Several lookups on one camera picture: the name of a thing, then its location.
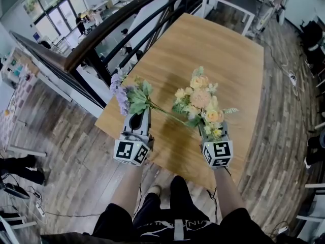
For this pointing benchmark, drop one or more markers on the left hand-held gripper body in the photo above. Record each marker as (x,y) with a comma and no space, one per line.
(132,151)

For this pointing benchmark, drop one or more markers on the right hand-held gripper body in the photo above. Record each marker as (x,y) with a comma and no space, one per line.
(222,152)

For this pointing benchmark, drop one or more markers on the purple flowers bunch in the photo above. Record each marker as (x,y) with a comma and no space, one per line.
(138,102)

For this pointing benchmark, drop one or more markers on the orange yellow flowers bunch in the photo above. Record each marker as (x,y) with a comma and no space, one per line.
(200,98)

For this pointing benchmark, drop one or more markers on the person's left forearm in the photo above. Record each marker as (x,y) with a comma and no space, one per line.
(125,187)

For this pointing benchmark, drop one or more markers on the person's right forearm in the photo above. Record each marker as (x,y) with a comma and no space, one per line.
(228,192)

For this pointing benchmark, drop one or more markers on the person's beige shoe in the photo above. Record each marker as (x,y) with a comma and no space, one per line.
(154,190)

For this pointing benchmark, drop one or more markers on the person's black trousers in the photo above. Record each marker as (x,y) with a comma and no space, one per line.
(182,202)

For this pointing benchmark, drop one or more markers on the person's black shirt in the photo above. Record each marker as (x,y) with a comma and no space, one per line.
(157,231)

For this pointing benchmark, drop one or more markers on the white power strip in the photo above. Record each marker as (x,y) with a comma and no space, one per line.
(293,77)
(40,210)

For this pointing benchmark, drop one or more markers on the white chair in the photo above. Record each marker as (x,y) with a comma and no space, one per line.
(11,227)
(313,207)

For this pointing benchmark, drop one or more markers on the black railing with wooden handrail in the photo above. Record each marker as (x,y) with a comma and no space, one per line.
(83,51)

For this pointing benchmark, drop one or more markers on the white shelf unit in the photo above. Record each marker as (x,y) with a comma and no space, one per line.
(17,67)

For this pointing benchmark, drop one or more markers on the white table with dark top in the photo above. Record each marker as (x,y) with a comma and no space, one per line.
(236,0)

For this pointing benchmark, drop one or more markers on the glass entrance doors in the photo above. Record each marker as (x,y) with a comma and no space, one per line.
(57,11)

